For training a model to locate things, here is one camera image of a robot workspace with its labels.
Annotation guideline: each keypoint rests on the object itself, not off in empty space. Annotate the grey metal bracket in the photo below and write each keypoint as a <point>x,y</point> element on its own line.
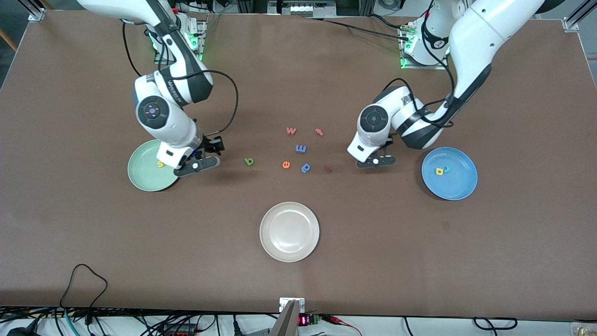
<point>287,322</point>

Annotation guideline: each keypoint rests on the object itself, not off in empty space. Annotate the aluminium profile corner post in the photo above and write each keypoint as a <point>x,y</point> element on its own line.
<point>35,14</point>
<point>573,21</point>

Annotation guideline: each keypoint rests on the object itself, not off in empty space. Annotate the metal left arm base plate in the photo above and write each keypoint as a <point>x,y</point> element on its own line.
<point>419,66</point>

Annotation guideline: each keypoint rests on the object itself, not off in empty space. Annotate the grey control box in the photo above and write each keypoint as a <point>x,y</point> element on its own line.
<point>303,8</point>

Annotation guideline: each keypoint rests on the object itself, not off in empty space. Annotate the red LED display module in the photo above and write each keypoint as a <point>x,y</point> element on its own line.
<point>302,320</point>

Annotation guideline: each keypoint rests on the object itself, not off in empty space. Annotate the green terminal block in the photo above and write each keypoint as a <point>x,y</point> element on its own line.
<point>314,319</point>

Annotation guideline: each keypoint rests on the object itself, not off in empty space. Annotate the pink foam letter w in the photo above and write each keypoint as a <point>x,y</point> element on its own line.
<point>291,131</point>

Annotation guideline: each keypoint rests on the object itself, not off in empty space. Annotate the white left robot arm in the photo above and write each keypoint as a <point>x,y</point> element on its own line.
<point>471,42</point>

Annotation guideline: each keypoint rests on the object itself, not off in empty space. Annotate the wooden chair part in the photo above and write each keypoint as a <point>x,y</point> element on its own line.
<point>9,39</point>

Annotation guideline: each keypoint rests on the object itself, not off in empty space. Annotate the green plate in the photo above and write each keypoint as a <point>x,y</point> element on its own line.
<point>144,175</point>

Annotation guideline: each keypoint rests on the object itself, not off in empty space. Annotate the red clip lead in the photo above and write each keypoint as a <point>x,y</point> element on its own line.
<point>343,323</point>

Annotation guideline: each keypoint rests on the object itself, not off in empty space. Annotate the beige plate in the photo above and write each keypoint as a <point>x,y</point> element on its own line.
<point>289,232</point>

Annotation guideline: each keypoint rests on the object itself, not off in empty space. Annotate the orange power strip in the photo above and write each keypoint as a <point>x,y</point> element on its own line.
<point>179,333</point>

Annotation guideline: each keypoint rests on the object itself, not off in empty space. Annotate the blue plate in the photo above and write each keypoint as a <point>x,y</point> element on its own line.
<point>459,184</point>

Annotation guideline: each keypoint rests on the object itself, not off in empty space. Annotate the blue foam letter p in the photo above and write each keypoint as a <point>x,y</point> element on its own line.
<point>308,166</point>

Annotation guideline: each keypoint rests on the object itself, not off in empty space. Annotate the green foam letter b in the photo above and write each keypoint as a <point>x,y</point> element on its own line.
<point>247,161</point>

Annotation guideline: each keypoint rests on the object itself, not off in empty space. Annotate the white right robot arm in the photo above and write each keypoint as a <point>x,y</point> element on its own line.
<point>154,111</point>

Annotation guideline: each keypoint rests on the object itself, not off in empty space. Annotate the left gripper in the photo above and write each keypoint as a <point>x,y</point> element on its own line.
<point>389,143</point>

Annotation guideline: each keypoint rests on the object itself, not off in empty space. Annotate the blue foam letter m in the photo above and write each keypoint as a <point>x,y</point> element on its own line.
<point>301,149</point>

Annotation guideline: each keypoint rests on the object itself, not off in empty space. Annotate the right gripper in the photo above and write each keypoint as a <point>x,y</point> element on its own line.
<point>208,145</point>

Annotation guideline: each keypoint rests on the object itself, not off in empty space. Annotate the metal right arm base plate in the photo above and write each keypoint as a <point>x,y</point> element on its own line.
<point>203,42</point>

